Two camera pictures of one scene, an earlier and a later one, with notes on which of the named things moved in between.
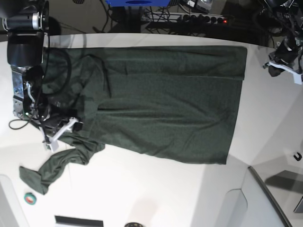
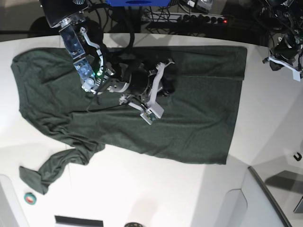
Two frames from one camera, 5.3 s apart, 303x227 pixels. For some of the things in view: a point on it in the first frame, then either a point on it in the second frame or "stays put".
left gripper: x=54 y=124 → x=139 y=85
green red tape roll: x=30 y=198 stays put
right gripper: x=284 y=53 stays put
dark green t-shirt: x=178 y=102 stays put
